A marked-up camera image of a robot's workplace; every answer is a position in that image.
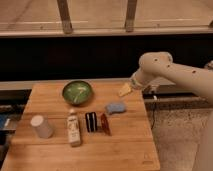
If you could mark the left metal frame post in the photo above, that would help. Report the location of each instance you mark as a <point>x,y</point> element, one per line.
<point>65,16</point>

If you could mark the green bowl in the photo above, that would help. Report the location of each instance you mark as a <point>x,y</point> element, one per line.
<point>77,92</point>

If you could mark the black white striped eraser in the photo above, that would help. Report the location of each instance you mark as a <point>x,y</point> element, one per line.
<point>91,121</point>

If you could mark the white ceramic cup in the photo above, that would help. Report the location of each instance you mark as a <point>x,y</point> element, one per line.
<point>41,126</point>

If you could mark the brown red oval object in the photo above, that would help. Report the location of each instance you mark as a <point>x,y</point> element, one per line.
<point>105,124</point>

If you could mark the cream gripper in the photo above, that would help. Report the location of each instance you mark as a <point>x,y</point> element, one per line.
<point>124,90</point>

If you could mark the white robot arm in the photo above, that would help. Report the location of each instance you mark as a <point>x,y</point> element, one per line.
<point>160,64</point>

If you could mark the metal frame post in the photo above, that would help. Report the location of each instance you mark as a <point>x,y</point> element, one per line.
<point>130,15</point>
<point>65,16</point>

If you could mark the white small bottle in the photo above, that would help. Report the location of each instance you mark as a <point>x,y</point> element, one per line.
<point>74,137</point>

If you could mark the blue sponge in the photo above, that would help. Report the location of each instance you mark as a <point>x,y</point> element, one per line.
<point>117,107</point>

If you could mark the right metal frame post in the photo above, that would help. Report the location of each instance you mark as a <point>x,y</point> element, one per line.
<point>130,15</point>

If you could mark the metal side rail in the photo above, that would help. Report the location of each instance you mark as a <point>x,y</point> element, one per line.
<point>173,90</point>

